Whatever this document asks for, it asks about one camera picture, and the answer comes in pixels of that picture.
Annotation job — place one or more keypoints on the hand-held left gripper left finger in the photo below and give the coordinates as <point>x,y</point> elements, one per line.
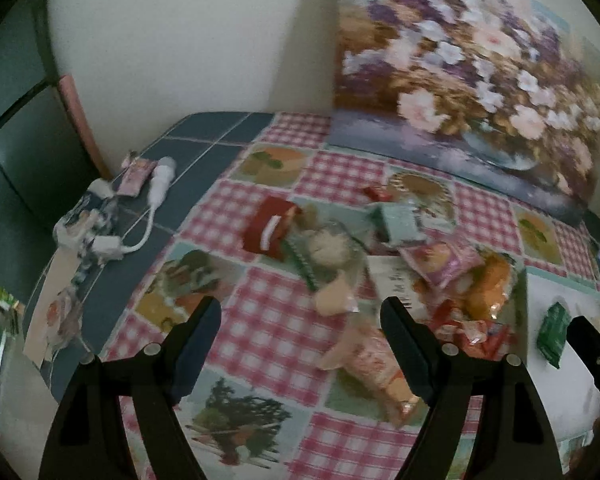
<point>200,355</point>

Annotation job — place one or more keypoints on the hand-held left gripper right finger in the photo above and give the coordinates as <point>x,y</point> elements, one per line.
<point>405,355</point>

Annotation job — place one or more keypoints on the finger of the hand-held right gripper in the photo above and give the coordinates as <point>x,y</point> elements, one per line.
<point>597,355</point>

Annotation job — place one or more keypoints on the dark green snack packet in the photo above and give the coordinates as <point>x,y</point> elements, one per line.
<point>554,335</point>

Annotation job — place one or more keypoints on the red snack packet white stripe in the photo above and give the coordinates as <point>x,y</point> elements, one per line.
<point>265,227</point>

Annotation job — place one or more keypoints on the long pink orange snack packet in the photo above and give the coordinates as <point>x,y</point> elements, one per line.
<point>375,365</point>

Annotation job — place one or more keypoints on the white paper sheet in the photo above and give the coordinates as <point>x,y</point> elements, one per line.
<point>575,395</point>

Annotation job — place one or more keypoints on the white booklet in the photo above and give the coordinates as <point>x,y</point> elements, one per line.
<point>392,282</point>

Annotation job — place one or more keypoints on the pink checkered printed tablecloth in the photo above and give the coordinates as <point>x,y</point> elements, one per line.
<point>275,310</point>

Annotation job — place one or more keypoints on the peach snack packet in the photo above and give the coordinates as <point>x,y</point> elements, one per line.
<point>336,297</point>

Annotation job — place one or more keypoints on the clear bag white snack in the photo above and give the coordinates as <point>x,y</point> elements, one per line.
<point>330,247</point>

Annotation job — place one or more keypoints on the green striped snack packet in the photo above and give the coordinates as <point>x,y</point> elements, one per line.
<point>302,262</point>

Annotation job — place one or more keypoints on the white plug adapter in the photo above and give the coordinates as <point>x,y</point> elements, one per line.
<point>106,246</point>

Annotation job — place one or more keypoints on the blue white patterned bag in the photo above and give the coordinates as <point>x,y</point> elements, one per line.
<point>87,215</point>

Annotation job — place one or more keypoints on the pink snack bar packet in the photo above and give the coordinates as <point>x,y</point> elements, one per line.
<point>134,176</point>

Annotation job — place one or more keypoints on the small pink wrapper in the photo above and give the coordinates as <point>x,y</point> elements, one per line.
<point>130,159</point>

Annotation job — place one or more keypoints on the blue plaid bed sheet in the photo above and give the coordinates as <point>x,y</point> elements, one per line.
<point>200,135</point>

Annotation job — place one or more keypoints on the pink board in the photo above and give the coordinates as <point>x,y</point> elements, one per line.
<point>82,120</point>

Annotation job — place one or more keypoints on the floral painting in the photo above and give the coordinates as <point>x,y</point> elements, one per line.
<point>455,70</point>

